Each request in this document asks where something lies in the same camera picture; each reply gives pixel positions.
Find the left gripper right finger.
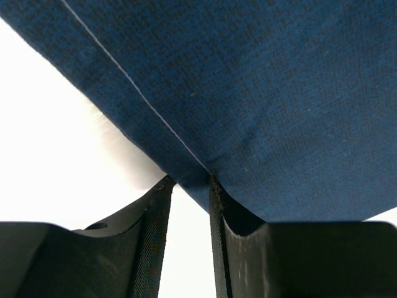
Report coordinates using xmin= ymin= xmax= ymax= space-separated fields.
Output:
xmin=209 ymin=177 xmax=396 ymax=297

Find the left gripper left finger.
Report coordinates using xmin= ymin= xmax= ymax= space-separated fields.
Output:
xmin=1 ymin=177 xmax=174 ymax=297

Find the navy whale placemat cloth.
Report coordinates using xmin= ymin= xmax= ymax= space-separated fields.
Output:
xmin=1 ymin=1 xmax=396 ymax=222

